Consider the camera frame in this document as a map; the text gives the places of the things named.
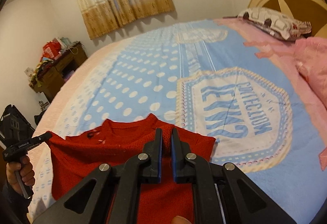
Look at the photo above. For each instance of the person's left forearm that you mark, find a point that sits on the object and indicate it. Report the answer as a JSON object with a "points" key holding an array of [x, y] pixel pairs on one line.
{"points": [[12, 206]]}

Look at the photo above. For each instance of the patterned grey white pillow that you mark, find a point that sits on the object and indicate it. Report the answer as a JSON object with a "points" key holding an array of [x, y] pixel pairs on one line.
{"points": [[273, 21]]}

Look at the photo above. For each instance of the red gift bag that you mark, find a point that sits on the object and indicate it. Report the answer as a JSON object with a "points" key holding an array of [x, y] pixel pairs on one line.
{"points": [[51, 50]]}

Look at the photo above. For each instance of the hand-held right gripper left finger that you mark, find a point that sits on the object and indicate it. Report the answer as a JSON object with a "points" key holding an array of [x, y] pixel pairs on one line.
{"points": [[159, 160]]}

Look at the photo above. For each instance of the person's right hand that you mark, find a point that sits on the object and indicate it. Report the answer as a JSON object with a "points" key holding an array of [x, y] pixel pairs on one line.
{"points": [[180, 220]]}

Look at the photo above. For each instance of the green yellow cloth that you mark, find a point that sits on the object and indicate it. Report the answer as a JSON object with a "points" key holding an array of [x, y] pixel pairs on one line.
{"points": [[40, 70]]}

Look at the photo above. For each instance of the bed with printed sheet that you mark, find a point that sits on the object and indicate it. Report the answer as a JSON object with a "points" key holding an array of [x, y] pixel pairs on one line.
{"points": [[143, 78]]}

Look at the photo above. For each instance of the white wall socket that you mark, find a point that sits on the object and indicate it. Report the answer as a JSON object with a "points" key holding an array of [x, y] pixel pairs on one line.
{"points": [[29, 72]]}

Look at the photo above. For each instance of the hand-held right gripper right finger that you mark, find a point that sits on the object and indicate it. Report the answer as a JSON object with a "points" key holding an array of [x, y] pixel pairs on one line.
{"points": [[174, 160]]}

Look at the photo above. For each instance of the person's left hand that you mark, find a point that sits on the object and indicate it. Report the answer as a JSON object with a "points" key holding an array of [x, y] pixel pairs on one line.
{"points": [[27, 173]]}

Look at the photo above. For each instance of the brown wooden desk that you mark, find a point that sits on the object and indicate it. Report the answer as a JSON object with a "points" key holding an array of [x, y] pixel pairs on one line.
{"points": [[56, 73]]}

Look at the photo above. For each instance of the black bag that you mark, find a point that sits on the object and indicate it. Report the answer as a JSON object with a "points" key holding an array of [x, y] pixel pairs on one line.
{"points": [[40, 116]]}

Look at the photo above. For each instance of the red knitted sweater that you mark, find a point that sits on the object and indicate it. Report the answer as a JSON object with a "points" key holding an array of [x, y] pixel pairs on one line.
{"points": [[81, 162]]}

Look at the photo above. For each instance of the pale blue bag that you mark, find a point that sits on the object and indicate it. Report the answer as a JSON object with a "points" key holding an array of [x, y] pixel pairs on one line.
{"points": [[63, 42]]}

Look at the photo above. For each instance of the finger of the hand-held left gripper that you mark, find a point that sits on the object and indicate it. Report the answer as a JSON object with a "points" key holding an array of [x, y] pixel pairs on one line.
{"points": [[45, 137]]}

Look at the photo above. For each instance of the black case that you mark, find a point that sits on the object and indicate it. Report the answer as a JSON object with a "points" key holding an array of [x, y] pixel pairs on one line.
{"points": [[15, 122]]}

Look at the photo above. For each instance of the pink quilt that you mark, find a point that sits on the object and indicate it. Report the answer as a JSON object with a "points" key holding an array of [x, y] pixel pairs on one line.
{"points": [[314, 65]]}

